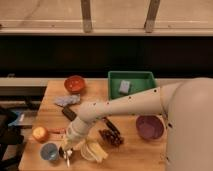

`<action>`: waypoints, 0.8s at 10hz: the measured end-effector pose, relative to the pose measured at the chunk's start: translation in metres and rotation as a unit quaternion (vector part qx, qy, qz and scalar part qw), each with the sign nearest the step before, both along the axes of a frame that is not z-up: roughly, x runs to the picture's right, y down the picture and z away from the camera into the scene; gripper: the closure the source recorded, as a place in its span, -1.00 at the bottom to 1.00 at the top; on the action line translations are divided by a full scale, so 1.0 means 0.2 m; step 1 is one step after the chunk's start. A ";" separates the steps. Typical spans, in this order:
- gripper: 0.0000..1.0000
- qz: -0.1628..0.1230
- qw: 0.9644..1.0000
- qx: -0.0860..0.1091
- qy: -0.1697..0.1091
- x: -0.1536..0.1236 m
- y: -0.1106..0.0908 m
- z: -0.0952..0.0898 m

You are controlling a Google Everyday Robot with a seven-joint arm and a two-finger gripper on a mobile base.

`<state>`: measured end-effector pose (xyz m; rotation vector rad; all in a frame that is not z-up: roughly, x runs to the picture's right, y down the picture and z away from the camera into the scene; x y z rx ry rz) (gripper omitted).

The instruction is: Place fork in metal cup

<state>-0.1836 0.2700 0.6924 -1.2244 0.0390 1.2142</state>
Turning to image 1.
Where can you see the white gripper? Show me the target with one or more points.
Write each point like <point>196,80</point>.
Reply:
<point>66,143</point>

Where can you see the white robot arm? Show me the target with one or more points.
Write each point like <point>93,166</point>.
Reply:
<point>188,107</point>

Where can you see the blue metal cup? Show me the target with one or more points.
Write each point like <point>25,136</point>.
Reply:
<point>49,152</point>

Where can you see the black rectangular block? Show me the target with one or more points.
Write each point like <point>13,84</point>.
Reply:
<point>71,115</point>

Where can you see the grey crumpled cloth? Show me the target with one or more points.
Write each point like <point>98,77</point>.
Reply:
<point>67,100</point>

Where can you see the dark brown grape bunch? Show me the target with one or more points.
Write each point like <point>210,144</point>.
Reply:
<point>111,137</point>

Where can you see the red bowl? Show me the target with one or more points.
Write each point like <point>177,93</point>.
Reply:
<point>74,84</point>

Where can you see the green plastic bin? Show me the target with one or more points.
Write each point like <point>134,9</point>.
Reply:
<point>139,81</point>

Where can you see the purple bowl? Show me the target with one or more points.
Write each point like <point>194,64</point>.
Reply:
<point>149,127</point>

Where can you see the dark handled utensil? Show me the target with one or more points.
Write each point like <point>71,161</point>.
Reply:
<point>110,125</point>

